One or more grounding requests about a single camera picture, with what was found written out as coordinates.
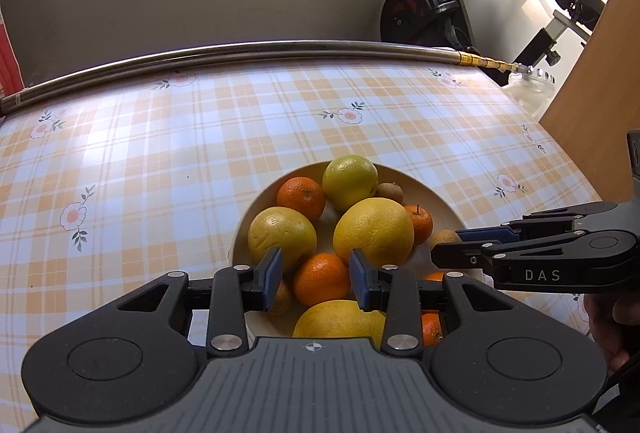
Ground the beige round plate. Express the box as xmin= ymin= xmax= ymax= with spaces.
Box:
xmin=228 ymin=160 xmax=493 ymax=344

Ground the small yellow-green citrus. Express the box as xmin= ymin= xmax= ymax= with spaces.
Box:
xmin=321 ymin=154 xmax=379 ymax=213

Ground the small mandarin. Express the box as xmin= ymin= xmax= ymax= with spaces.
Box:
xmin=404 ymin=204 xmax=434 ymax=246
xmin=276 ymin=176 xmax=327 ymax=222
xmin=293 ymin=253 xmax=352 ymax=307

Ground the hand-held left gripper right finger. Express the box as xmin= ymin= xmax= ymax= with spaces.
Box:
xmin=348 ymin=249 xmax=503 ymax=356

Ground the yellow grapefruit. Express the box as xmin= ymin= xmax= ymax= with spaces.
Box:
xmin=292 ymin=299 xmax=387 ymax=340
xmin=332 ymin=197 xmax=416 ymax=268

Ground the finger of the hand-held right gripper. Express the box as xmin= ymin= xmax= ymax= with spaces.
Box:
xmin=431 ymin=230 xmax=589 ymax=275
xmin=456 ymin=202 xmax=619 ymax=245

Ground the clear plastic container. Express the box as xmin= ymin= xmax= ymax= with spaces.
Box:
xmin=500 ymin=72 xmax=557 ymax=116

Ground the long metal pole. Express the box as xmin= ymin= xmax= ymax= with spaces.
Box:
xmin=0 ymin=40 xmax=533 ymax=116

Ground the large orange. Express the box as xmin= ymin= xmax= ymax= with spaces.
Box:
xmin=420 ymin=270 xmax=446 ymax=348

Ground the person's right hand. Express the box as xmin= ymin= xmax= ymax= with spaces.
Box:
xmin=584 ymin=288 xmax=640 ymax=376

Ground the red printed poster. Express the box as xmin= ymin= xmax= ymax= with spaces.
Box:
xmin=0 ymin=24 xmax=25 ymax=96

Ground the wooden panel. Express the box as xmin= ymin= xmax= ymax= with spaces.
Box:
xmin=540 ymin=0 xmax=640 ymax=214

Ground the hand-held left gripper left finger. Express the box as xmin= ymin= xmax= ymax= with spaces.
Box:
xmin=117 ymin=247 xmax=285 ymax=356

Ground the yellow-green pear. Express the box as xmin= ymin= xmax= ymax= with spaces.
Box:
xmin=247 ymin=206 xmax=318 ymax=274

